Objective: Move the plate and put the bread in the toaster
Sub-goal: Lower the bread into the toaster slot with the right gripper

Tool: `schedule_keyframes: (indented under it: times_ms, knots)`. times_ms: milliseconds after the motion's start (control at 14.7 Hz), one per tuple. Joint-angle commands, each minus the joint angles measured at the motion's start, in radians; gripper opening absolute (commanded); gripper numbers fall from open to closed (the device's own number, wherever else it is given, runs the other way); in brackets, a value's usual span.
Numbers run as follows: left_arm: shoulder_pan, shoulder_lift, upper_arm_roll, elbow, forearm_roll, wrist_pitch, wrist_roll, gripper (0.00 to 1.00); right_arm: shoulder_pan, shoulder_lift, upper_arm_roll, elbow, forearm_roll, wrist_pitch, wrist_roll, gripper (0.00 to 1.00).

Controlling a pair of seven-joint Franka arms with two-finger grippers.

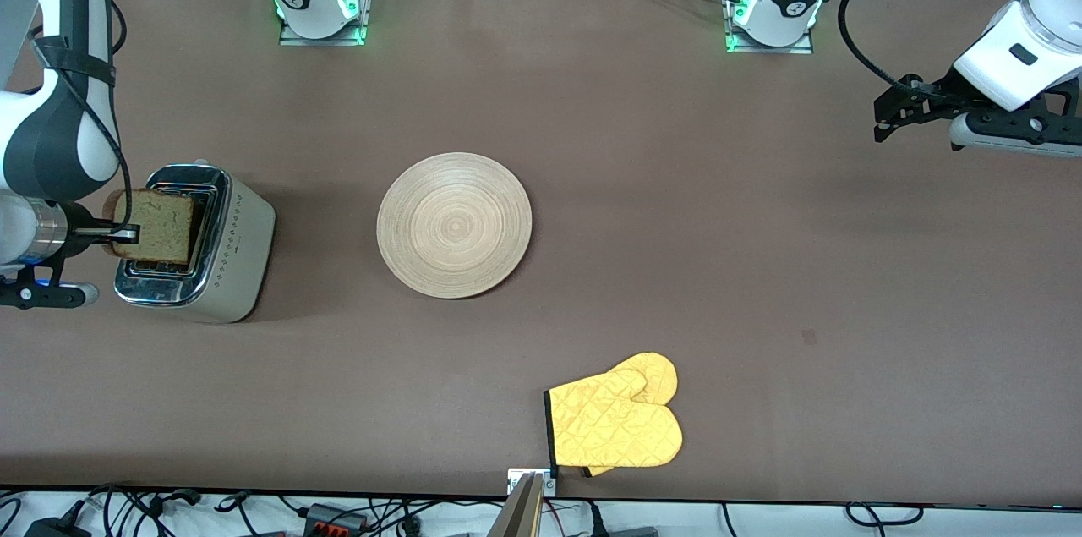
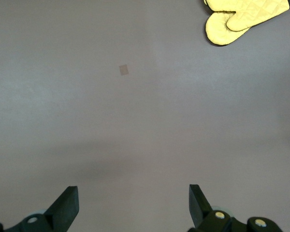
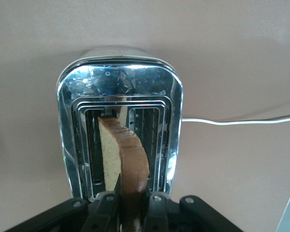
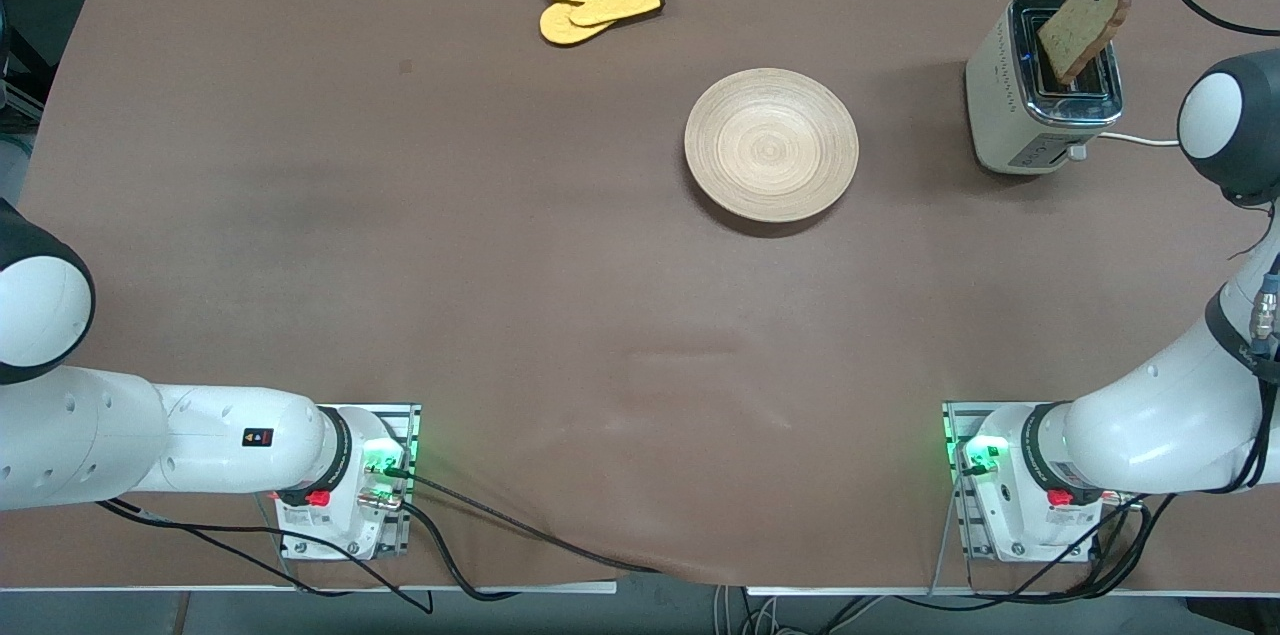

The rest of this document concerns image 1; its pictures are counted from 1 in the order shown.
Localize brown bread slice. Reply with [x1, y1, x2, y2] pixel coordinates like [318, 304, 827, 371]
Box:
[103, 189, 195, 261]

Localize round wooden plate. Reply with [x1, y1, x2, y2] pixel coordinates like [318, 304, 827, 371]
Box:
[376, 152, 533, 299]

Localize silver two-slot toaster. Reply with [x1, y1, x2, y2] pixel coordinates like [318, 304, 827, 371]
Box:
[114, 161, 277, 325]

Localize black power adapter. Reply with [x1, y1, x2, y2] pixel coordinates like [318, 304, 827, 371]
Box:
[24, 518, 92, 537]

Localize black box orange connectors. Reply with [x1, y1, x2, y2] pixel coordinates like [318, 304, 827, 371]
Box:
[303, 503, 369, 534]

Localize aluminium profile bar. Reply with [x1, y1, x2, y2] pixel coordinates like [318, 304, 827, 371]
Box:
[486, 472, 546, 537]

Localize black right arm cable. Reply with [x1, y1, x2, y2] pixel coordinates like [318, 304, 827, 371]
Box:
[30, 0, 134, 227]

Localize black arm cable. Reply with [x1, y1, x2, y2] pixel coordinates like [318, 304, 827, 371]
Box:
[30, 0, 134, 227]
[837, 0, 956, 107]

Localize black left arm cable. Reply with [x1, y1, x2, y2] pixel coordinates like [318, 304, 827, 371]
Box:
[837, 0, 956, 107]

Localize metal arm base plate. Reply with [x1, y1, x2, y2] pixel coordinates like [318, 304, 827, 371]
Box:
[725, 0, 815, 55]
[279, 0, 367, 47]

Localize black cable connector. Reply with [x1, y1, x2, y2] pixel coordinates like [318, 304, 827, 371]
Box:
[148, 488, 202, 514]

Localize small metal bracket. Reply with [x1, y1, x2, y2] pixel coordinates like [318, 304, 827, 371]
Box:
[507, 468, 557, 497]

